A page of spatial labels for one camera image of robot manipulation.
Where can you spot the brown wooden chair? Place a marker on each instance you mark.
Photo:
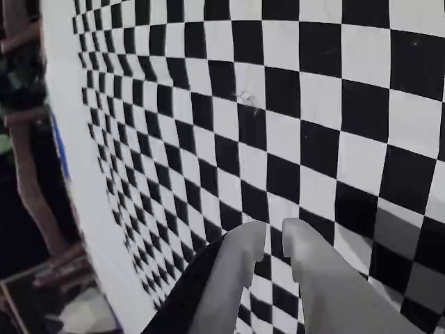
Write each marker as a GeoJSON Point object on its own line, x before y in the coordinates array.
{"type": "Point", "coordinates": [28, 116]}
{"type": "Point", "coordinates": [21, 40]}

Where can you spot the blue tape strip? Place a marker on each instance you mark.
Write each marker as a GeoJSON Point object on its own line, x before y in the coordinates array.
{"type": "Point", "coordinates": [62, 149]}

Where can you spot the green leafy plant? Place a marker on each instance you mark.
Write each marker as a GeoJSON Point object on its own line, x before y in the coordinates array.
{"type": "Point", "coordinates": [21, 80]}

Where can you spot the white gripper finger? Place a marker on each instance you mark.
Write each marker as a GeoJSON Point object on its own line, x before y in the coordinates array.
{"type": "Point", "coordinates": [323, 285]}

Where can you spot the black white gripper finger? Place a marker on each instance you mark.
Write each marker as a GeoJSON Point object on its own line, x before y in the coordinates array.
{"type": "Point", "coordinates": [226, 278]}

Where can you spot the black white checkerboard mat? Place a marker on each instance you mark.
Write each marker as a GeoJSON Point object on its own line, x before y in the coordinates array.
{"type": "Point", "coordinates": [313, 146]}

